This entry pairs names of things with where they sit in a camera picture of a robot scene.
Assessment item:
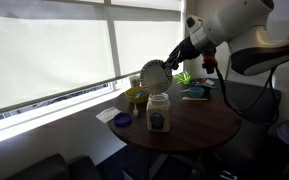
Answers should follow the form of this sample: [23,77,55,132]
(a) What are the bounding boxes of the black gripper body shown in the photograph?
[175,35,198,64]

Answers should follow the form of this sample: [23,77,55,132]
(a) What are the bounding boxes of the patterned bowl with sugar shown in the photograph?
[139,59,174,96]

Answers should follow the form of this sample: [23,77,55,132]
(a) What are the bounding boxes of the teal utensil in bowl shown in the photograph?
[133,90,149,100]

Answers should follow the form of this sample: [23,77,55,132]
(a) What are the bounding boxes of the yellow bowl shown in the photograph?
[123,86,150,105]

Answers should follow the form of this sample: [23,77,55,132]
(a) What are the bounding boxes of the small green plant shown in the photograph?
[172,70,194,86]

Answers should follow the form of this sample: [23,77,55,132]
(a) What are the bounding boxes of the large teal measuring cup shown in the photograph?
[178,86,206,99]

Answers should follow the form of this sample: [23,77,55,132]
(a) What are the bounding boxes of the long white plastic spoon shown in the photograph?
[181,96,209,102]

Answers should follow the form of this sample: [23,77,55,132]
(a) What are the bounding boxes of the glass jar with label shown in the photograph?
[145,92,172,133]

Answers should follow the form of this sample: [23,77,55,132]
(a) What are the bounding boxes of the small white scoop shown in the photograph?
[132,103,140,118]

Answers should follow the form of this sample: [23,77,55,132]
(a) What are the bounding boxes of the blue jar lid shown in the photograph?
[113,112,133,128]

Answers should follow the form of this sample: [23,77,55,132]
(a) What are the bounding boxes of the white paper napkin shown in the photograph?
[95,106,122,124]

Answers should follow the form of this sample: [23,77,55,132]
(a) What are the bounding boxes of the grey metal table legs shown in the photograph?
[147,151,216,180]

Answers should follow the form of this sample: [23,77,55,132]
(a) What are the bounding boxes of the grey roller blind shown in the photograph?
[0,0,184,118]

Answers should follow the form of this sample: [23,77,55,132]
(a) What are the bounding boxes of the black and orange wrist camera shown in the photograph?
[202,48,219,75]

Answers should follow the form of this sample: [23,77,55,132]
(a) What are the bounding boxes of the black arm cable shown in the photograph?
[215,64,281,127]

